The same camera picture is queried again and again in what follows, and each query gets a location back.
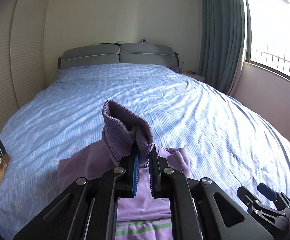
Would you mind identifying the purple sweatshirt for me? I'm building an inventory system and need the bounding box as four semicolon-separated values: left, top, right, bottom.
57;100;191;239

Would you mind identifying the blue floral bed sheet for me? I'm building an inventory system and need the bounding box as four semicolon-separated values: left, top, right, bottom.
0;64;290;239

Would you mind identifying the white bedside table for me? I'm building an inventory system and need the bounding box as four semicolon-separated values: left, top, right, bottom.
181;72;206;82

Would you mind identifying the grey padded headboard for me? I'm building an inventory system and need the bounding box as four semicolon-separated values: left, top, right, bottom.
58;43;180;73

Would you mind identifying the teal curtain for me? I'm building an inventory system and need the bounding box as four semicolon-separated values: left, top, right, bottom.
198;0;247;95

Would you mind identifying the window with metal bars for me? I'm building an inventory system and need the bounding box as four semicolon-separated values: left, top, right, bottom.
246;0;290;81

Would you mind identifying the cream louvered wardrobe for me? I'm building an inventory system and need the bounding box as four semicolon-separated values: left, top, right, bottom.
0;0;48;132

